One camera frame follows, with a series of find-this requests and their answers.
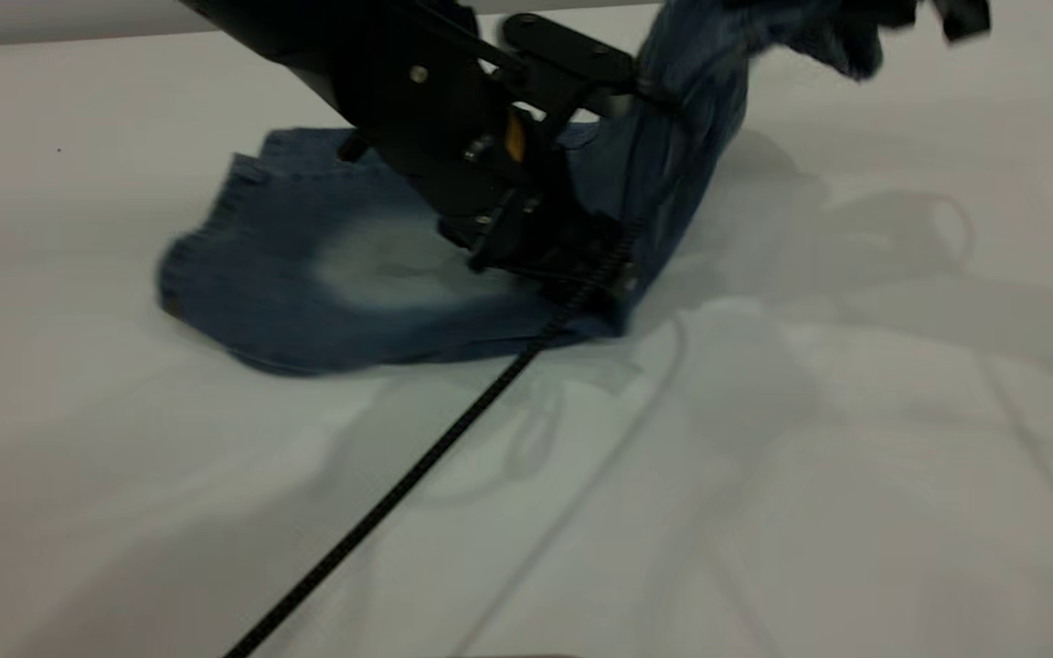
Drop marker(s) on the blue denim cartoon-print shorts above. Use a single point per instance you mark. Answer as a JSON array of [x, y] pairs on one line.
[[307, 302]]

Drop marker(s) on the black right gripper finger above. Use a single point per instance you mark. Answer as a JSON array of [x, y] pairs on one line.
[[961, 18]]

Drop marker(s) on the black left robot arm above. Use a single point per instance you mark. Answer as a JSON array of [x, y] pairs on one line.
[[307, 27]]

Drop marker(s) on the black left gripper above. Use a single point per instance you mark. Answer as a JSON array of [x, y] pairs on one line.
[[435, 119]]

